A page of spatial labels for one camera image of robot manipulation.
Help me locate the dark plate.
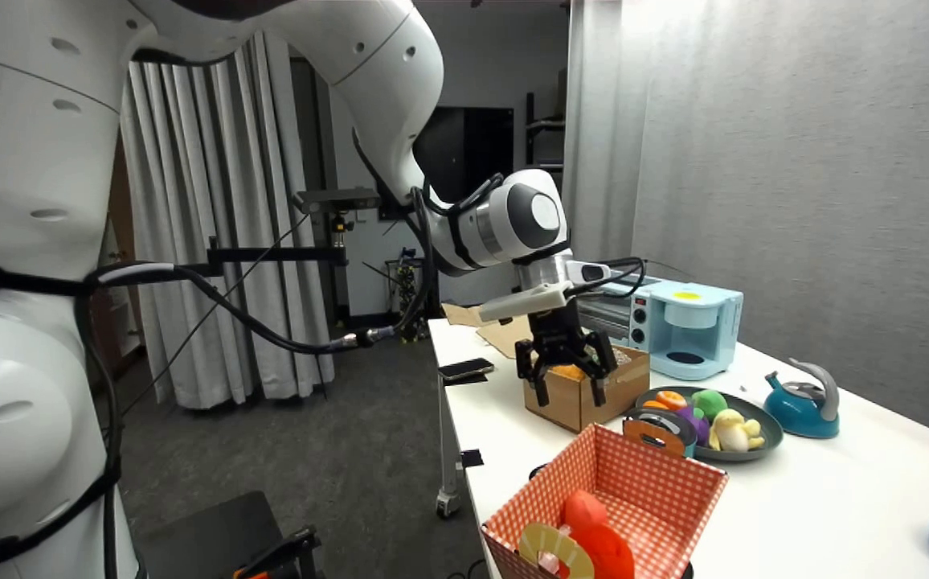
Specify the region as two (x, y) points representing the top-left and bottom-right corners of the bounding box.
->
(637, 387), (783, 464)

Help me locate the teal pot with lid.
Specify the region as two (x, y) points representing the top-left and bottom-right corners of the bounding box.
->
(623, 413), (694, 456)

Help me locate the grey curtain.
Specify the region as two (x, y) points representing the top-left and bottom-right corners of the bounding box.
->
(122, 35), (333, 413)

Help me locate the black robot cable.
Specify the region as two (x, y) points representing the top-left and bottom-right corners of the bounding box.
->
(75, 261), (424, 356)

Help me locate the teal toy kettle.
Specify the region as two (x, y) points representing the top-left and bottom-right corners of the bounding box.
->
(765, 356), (839, 440)

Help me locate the brown cardboard box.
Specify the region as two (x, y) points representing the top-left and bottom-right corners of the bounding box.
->
(439, 302), (654, 439)

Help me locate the yellow pineapple plushie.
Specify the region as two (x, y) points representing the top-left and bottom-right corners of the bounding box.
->
(550, 364), (589, 382)

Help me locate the purple eggplant plushie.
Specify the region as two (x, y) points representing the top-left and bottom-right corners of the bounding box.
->
(679, 406), (712, 444)

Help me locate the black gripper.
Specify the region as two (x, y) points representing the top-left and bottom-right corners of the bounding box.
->
(516, 308), (616, 406)

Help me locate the light blue toy toaster oven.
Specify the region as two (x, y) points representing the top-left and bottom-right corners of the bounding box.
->
(572, 268), (745, 382)

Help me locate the black wall monitor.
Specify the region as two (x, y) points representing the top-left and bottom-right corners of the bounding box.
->
(416, 107), (516, 203)

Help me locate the orange checkered box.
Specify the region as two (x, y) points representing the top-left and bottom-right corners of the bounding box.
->
(481, 426), (726, 579)

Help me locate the orange fruit plushie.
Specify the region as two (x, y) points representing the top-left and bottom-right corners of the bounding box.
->
(642, 389), (689, 413)

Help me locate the yellow banana plushie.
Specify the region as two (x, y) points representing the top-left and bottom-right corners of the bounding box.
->
(708, 410), (765, 454)

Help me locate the green plushie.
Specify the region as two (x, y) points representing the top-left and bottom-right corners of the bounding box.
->
(691, 389), (726, 417)

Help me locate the sliced fruit plushie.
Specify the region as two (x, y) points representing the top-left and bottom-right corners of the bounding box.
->
(517, 521), (596, 579)

